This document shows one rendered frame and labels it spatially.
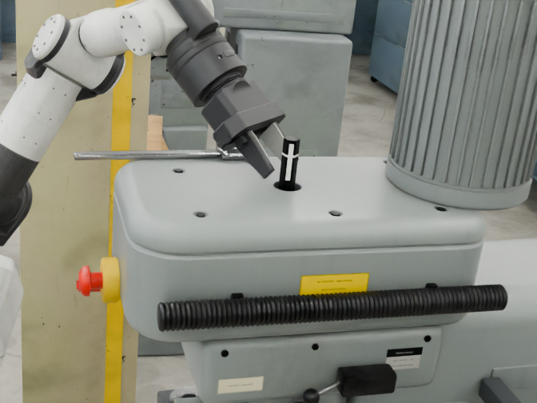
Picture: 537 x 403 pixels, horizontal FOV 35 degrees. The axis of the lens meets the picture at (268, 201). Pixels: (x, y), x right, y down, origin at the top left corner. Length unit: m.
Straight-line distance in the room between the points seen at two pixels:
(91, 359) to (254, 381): 2.18
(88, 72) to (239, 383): 0.56
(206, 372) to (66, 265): 2.00
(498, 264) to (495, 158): 0.24
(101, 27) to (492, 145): 0.59
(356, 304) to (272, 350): 0.13
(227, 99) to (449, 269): 0.36
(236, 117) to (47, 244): 1.99
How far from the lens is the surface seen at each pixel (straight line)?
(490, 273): 1.28
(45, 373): 3.28
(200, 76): 1.12
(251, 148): 1.10
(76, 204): 2.96
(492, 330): 1.23
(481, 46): 1.08
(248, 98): 1.13
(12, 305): 1.44
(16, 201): 1.45
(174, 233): 0.98
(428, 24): 1.11
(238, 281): 1.02
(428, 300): 1.09
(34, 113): 1.40
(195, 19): 1.12
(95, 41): 1.32
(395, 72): 9.09
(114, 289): 1.11
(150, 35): 1.14
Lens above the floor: 2.30
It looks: 22 degrees down
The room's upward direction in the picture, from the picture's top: 6 degrees clockwise
